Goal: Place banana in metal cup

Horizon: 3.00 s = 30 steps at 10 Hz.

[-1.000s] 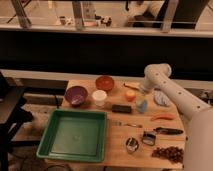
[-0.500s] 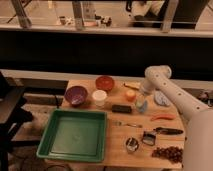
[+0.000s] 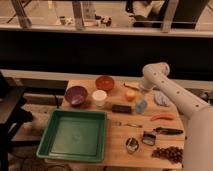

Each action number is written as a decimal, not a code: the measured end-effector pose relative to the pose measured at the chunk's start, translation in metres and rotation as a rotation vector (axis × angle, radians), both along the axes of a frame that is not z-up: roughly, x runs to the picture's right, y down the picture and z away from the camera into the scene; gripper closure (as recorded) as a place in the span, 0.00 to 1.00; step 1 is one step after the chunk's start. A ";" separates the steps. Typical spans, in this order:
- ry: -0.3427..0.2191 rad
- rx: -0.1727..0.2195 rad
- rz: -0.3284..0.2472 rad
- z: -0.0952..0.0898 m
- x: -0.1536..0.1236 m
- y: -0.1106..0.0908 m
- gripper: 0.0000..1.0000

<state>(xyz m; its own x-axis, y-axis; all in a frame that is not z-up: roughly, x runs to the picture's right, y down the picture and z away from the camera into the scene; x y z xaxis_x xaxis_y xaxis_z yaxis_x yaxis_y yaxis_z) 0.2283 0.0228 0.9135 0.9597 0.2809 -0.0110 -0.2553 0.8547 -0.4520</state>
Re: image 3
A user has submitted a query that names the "yellow banana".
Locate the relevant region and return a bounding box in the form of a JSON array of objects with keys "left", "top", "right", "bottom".
[{"left": 123, "top": 82, "right": 139, "bottom": 91}]

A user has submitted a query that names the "metal fork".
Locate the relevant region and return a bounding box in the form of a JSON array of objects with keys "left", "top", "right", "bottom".
[{"left": 113, "top": 121, "right": 143, "bottom": 128}]

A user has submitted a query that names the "metal measuring cup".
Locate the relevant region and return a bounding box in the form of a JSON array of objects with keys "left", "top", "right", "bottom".
[{"left": 142, "top": 131, "right": 156, "bottom": 146}]

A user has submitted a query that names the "black rectangular block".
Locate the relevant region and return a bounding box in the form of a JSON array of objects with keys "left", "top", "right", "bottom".
[{"left": 111, "top": 105, "right": 132, "bottom": 114}]

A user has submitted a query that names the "orange apple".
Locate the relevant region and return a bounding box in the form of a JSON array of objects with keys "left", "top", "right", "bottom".
[{"left": 125, "top": 90, "right": 136, "bottom": 102}]

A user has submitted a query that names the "red bowl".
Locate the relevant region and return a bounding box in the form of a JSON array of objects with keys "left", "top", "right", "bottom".
[{"left": 95, "top": 75, "right": 114, "bottom": 91}]

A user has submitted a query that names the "purple bowl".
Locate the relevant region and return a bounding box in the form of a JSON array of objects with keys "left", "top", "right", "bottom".
[{"left": 64, "top": 86, "right": 88, "bottom": 106}]

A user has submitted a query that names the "bunch of dark grapes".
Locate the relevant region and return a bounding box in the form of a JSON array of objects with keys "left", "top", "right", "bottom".
[{"left": 152, "top": 146, "right": 183, "bottom": 163}]

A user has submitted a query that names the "orange carrot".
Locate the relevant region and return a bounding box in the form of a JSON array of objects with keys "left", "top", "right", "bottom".
[{"left": 150, "top": 114, "right": 175, "bottom": 121}]

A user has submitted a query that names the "white plastic cup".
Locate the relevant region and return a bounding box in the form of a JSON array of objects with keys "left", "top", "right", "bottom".
[{"left": 92, "top": 90, "right": 107, "bottom": 107}]

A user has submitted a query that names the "blue plastic cup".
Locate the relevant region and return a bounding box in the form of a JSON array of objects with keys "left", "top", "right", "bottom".
[{"left": 135, "top": 100, "right": 148, "bottom": 114}]

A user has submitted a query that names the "black chair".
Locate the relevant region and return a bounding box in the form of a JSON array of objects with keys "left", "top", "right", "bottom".
[{"left": 0, "top": 72, "right": 37, "bottom": 171}]

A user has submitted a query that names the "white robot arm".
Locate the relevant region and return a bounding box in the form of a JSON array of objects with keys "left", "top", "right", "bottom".
[{"left": 139, "top": 62, "right": 213, "bottom": 171}]

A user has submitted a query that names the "green plastic tray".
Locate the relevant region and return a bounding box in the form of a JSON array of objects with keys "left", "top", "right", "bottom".
[{"left": 37, "top": 109, "right": 107, "bottom": 163}]

